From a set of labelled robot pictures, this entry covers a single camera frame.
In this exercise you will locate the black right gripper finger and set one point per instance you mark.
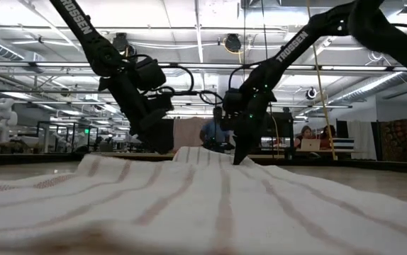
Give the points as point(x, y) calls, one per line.
point(247, 138)

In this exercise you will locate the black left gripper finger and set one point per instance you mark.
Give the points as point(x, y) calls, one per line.
point(150, 124)

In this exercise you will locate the white striped towel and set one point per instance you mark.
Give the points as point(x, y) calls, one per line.
point(203, 205)

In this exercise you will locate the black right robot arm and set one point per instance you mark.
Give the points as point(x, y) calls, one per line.
point(292, 46)

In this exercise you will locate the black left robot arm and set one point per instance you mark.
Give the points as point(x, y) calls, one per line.
point(79, 25)

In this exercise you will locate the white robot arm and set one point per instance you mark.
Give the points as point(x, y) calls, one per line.
point(3, 113)

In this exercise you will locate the black panel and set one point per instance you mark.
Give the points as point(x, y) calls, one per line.
point(171, 141)

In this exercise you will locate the black desk monitor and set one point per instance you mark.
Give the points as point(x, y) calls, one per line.
point(281, 124)

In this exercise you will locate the person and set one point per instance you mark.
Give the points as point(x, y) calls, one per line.
point(302, 136)
point(212, 132)
point(327, 136)

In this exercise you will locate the silver laptop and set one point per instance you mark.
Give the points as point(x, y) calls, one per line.
point(310, 145)

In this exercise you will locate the blue white striped box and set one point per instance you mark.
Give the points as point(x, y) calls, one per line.
point(343, 143)

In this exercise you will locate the white curtain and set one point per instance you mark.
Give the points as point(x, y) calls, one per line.
point(363, 141)

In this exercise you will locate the patterned hanging cloth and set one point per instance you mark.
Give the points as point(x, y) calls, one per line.
point(398, 141)

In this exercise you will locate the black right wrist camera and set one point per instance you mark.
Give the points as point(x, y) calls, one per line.
point(232, 101)

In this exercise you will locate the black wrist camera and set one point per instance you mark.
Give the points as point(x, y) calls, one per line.
point(148, 72)
point(232, 101)

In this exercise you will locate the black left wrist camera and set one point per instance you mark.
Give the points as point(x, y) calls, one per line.
point(148, 72)

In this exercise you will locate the long ceiling light rail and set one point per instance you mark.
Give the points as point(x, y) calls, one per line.
point(65, 64)

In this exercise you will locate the silver ventilation duct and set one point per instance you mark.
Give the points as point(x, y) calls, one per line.
point(373, 85)
point(5, 49)

